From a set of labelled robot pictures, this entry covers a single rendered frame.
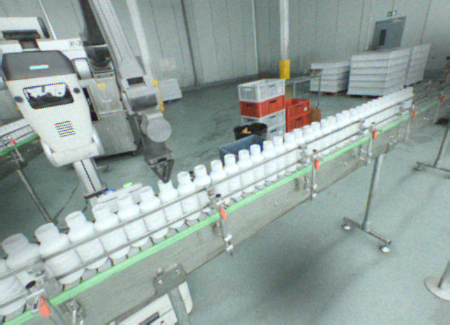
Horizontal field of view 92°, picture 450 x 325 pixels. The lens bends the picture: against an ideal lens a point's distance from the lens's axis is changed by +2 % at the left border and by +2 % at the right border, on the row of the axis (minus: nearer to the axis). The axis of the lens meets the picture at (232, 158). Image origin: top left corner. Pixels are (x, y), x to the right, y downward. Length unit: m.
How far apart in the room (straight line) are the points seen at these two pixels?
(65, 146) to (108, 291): 0.68
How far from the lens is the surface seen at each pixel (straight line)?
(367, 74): 7.22
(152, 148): 0.62
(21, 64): 1.26
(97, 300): 0.79
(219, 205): 0.67
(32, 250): 0.72
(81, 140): 1.20
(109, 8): 0.70
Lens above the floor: 1.48
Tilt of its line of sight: 25 degrees down
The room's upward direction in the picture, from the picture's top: 7 degrees counter-clockwise
